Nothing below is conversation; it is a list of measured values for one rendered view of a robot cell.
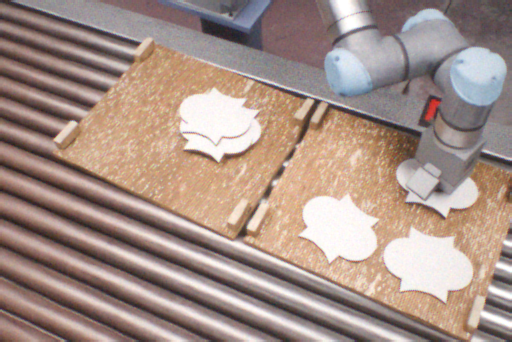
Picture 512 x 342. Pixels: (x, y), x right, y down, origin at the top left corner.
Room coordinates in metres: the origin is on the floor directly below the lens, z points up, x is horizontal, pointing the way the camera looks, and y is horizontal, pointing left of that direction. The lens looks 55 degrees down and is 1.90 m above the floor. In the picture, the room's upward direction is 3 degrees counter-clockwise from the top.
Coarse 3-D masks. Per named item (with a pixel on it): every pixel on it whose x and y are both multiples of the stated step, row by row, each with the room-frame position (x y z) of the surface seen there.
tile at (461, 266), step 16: (400, 240) 0.50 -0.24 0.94; (416, 240) 0.50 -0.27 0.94; (432, 240) 0.50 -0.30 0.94; (448, 240) 0.50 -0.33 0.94; (384, 256) 0.47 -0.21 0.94; (400, 256) 0.47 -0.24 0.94; (416, 256) 0.47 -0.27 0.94; (432, 256) 0.47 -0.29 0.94; (448, 256) 0.47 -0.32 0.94; (464, 256) 0.47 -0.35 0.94; (400, 272) 0.44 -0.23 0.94; (416, 272) 0.44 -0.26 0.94; (432, 272) 0.44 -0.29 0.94; (448, 272) 0.44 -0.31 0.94; (464, 272) 0.44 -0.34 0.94; (400, 288) 0.41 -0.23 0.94; (416, 288) 0.41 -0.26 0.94; (432, 288) 0.41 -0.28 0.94; (448, 288) 0.41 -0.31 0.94
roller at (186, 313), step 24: (0, 240) 0.56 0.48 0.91; (24, 240) 0.55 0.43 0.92; (48, 240) 0.55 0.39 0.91; (48, 264) 0.51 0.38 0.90; (72, 264) 0.50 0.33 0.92; (96, 264) 0.50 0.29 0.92; (120, 288) 0.45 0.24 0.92; (144, 288) 0.45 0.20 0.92; (168, 312) 0.40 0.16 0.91; (192, 312) 0.40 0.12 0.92; (216, 312) 0.40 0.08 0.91; (216, 336) 0.36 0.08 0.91; (240, 336) 0.35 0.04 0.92; (264, 336) 0.35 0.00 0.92
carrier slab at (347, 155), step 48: (336, 144) 0.72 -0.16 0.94; (384, 144) 0.72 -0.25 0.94; (288, 192) 0.62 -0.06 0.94; (336, 192) 0.61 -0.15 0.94; (384, 192) 0.61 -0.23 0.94; (480, 192) 0.60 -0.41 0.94; (288, 240) 0.52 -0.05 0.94; (384, 240) 0.51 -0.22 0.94; (480, 240) 0.50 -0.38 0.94; (384, 288) 0.42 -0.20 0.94; (480, 288) 0.41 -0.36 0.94
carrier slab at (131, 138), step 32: (160, 64) 0.97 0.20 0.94; (192, 64) 0.96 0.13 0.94; (128, 96) 0.88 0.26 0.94; (160, 96) 0.87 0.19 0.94; (256, 96) 0.86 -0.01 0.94; (288, 96) 0.85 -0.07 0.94; (96, 128) 0.79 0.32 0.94; (128, 128) 0.79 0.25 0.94; (160, 128) 0.79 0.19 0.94; (288, 128) 0.77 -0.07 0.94; (64, 160) 0.72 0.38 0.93; (96, 160) 0.71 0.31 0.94; (128, 160) 0.71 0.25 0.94; (160, 160) 0.71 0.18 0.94; (192, 160) 0.70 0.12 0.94; (224, 160) 0.70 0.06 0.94; (256, 160) 0.69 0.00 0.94; (160, 192) 0.63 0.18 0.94; (192, 192) 0.63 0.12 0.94; (224, 192) 0.63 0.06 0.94; (256, 192) 0.62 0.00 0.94; (224, 224) 0.56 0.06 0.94
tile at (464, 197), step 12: (408, 168) 0.65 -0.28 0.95; (468, 180) 0.61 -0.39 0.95; (408, 192) 0.60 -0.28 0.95; (444, 192) 0.59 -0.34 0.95; (456, 192) 0.59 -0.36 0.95; (468, 192) 0.59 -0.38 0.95; (420, 204) 0.57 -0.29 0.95; (432, 204) 0.57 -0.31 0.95; (444, 204) 0.57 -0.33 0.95; (456, 204) 0.56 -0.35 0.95; (468, 204) 0.56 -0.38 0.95; (444, 216) 0.54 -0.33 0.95
